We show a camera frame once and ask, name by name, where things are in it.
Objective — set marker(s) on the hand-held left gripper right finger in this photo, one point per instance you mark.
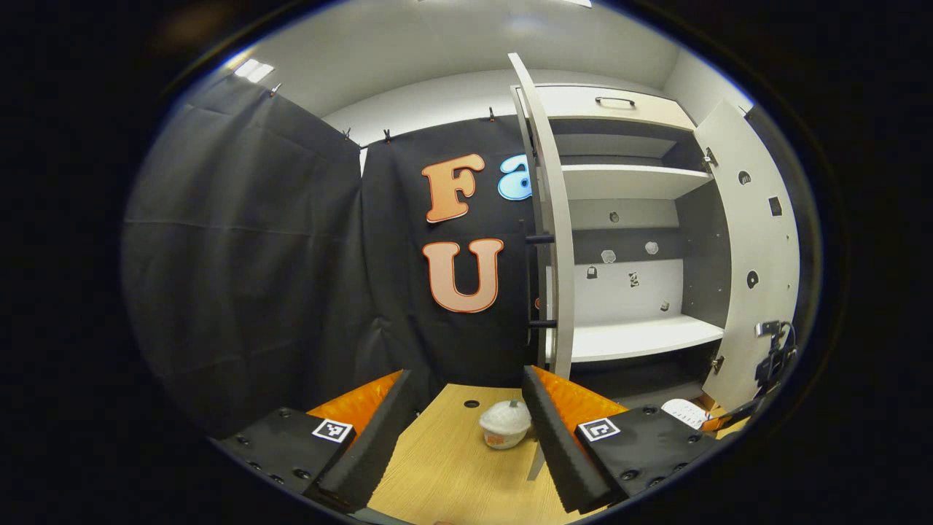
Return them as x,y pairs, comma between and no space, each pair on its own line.
554,437

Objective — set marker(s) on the black backdrop cloth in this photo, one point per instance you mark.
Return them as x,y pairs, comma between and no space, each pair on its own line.
255,255

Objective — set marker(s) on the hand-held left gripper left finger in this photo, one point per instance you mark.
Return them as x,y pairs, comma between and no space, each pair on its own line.
379,430

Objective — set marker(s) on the white canvas shoe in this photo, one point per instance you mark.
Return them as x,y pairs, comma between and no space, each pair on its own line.
684,411

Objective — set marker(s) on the narrow ceiling light strip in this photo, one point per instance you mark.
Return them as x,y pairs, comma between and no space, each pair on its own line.
254,70

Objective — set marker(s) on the cream cabinet drawer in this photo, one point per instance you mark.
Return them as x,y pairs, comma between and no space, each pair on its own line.
576,106

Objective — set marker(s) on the white cabinet door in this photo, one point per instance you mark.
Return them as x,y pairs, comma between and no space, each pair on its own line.
758,219
560,255

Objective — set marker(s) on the white round plush toy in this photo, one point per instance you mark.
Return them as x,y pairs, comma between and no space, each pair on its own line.
504,423

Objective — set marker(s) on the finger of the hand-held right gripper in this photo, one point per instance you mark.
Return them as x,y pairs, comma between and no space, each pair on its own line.
740,415

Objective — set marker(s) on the grey and white shoe cabinet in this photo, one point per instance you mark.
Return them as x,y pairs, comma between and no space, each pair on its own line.
627,179

